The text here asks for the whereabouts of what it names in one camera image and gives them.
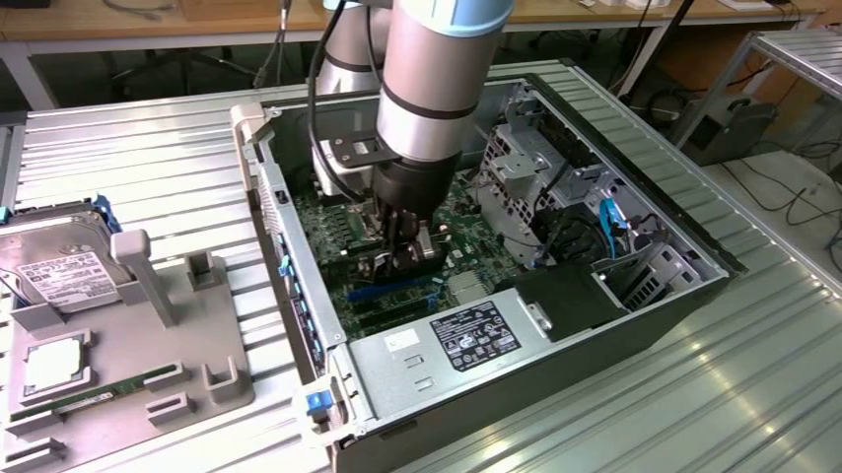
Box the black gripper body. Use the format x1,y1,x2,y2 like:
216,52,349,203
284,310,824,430
371,151,463,224

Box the metal CPU socket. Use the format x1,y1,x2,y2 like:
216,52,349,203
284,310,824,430
345,204,387,245

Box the silver chipset heatsink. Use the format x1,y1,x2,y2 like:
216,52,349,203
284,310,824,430
444,274,493,301

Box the green motherboard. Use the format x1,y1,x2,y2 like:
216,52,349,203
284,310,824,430
288,167,521,342

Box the black expansion slot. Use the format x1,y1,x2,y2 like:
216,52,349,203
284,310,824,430
356,295,432,330

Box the perforated metal drive cage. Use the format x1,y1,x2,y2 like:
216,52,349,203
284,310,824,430
475,121,595,268

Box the black plastic fan shroud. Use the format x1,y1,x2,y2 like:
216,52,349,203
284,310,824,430
511,260,633,345

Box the silver power supply black label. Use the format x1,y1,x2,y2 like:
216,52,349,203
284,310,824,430
345,288,555,421

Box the open black PC case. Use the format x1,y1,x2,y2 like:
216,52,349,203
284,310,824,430
228,72,748,473

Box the black chair base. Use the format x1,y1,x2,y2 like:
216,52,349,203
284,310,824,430
108,46,261,98

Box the wooden desk white legs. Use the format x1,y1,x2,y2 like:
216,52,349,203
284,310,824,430
0,0,827,112

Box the grey parts rack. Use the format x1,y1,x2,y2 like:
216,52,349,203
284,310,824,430
0,230,257,473

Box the silver hard disk white label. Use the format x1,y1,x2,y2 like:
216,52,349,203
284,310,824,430
0,211,126,314

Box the green RAM stick white label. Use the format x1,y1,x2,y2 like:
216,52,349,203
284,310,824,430
9,369,176,423

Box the silver CPU chip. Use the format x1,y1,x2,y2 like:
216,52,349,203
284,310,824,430
21,336,94,398

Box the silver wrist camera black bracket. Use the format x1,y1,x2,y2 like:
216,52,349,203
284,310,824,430
310,136,400,199

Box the black drive wire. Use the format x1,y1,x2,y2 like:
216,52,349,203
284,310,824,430
532,161,575,238

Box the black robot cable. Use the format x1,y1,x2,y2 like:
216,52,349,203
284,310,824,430
306,0,384,204

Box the blue data wire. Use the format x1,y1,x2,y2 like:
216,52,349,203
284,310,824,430
599,196,627,261

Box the grey hanging cable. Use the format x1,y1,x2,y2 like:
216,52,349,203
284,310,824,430
254,0,294,90

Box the black cable coil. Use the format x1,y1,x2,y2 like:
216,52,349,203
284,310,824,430
645,88,689,125

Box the black box with handle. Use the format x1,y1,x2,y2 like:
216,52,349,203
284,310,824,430
683,96,782,167

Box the black thin cable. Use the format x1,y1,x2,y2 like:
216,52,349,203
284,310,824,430
719,140,842,250

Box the aluminium frame slat table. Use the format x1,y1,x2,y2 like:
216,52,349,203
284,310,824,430
669,30,842,150

